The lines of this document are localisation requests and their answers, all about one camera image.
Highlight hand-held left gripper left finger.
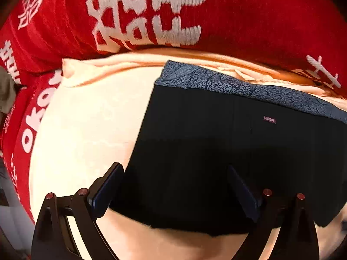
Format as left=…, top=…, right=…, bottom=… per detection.
left=31, top=162, right=125, bottom=260

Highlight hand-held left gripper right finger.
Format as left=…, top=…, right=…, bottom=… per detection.
left=227, top=165, right=320, bottom=260

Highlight black pants with patterned waistband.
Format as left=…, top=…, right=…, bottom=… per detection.
left=110, top=60, right=347, bottom=237

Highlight peach patterned blanket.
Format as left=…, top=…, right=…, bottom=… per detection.
left=28, top=47, right=347, bottom=260

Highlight olive cloth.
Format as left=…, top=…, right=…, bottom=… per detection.
left=0, top=66, right=17, bottom=120

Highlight red printed blanket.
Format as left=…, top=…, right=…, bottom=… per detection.
left=0, top=0, right=347, bottom=224

